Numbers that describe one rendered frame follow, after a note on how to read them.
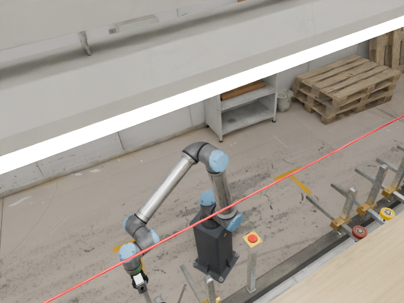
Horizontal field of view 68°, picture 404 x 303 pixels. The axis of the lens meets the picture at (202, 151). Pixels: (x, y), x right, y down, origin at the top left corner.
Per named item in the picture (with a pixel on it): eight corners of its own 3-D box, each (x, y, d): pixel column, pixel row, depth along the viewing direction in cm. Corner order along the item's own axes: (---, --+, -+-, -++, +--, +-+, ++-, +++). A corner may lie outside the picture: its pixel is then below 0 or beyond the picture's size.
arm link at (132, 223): (192, 131, 177) (116, 224, 166) (207, 139, 170) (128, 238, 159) (200, 141, 187) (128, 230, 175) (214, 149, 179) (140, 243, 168)
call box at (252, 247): (242, 246, 152) (242, 237, 147) (253, 239, 155) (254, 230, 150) (250, 256, 147) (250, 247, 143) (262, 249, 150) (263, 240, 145)
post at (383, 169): (361, 215, 213) (380, 165, 182) (364, 213, 214) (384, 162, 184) (365, 218, 210) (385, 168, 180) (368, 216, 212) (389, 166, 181)
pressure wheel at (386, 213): (392, 225, 193) (398, 213, 186) (383, 229, 191) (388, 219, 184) (382, 216, 199) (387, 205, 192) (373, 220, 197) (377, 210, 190)
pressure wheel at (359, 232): (362, 237, 189) (367, 226, 181) (363, 248, 183) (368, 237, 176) (348, 234, 191) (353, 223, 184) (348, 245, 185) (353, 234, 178)
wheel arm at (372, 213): (329, 186, 224) (330, 183, 222) (333, 184, 225) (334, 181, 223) (383, 227, 194) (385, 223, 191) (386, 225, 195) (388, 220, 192)
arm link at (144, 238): (147, 222, 164) (128, 236, 158) (160, 234, 157) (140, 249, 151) (151, 232, 170) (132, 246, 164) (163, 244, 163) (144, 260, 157)
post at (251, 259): (245, 288, 180) (246, 245, 151) (252, 284, 182) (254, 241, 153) (250, 295, 177) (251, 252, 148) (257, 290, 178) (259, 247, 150)
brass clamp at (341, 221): (329, 225, 196) (330, 220, 193) (344, 216, 201) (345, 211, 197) (336, 232, 192) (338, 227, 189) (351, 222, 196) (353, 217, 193)
